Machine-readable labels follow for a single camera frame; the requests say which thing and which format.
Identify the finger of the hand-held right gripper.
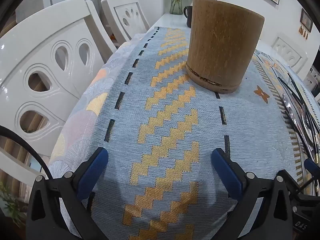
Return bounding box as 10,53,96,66
282,158,320,200

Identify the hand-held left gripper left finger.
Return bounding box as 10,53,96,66
26,147,110,240

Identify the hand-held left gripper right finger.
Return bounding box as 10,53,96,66
211,148,293,240

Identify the large silver spoon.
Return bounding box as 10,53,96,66
291,119,314,153

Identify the wooden utensil holder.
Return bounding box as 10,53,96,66
185,0,265,94

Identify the pastel fan print tablecloth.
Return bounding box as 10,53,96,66
47,33,150,233

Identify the blue yellow patterned table mat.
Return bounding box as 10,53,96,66
86,26,320,240

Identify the green plant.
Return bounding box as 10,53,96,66
0,180,25,220

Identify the white chair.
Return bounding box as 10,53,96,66
101,0,150,48
0,0,118,195
271,33,315,77

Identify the small framed picture with tassels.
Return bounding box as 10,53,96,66
299,8,313,40

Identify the black mug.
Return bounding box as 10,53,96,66
183,5,193,28

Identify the thick black cable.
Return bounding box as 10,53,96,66
0,126,50,180

